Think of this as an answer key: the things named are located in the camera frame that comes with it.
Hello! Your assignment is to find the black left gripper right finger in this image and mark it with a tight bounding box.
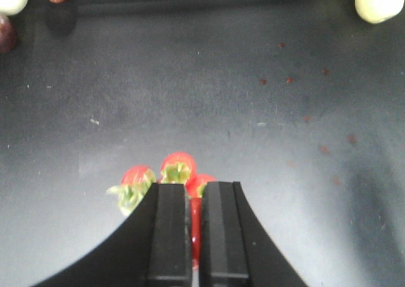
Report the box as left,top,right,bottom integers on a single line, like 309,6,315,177
199,181,306,286

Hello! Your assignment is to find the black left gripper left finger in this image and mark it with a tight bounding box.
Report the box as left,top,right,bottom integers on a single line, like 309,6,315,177
38,184,192,286

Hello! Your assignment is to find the small red apple left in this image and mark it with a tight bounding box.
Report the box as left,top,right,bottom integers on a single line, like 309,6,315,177
0,13,18,53

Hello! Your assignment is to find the pale pear front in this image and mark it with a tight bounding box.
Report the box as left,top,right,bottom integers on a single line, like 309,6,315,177
354,0,404,24

